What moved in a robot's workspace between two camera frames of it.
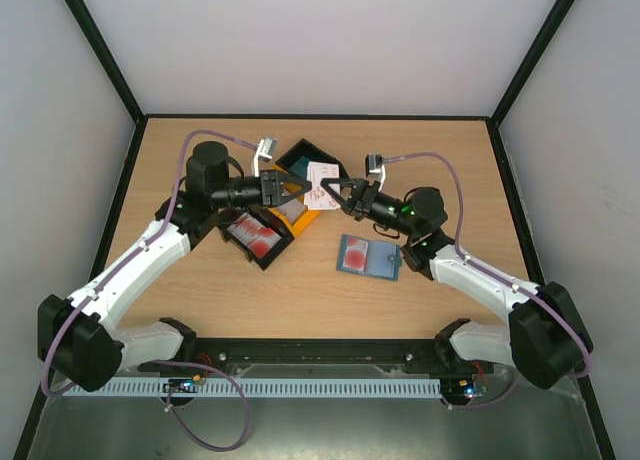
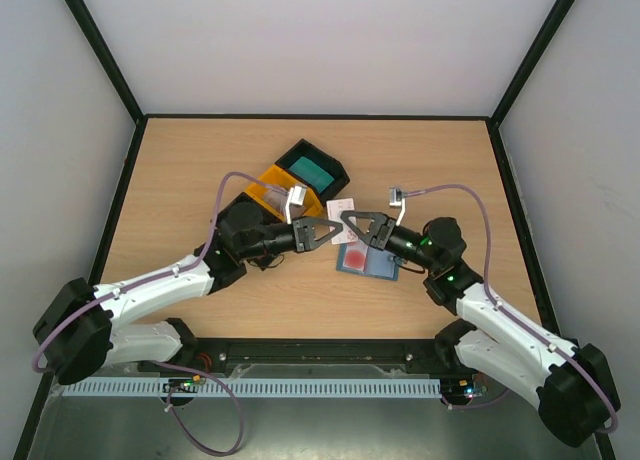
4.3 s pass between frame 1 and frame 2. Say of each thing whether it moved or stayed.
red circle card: stayed
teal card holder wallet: stayed
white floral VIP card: moved
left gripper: moved
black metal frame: stayed
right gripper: moved
